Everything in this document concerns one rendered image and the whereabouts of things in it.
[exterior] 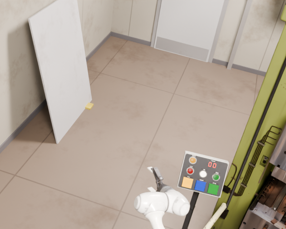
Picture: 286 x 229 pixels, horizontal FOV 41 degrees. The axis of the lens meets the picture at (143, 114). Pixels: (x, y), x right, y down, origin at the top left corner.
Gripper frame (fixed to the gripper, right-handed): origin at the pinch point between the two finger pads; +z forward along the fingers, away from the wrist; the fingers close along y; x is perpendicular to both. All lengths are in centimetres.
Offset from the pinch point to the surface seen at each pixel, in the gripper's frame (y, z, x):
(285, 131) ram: 20, -15, -92
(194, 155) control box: -8, 37, -55
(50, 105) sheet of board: -4, 227, 15
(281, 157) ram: 0, -11, -95
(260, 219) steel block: -55, 3, -93
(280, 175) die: -14, -9, -97
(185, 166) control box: -17, 39, -49
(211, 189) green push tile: -34, 26, -64
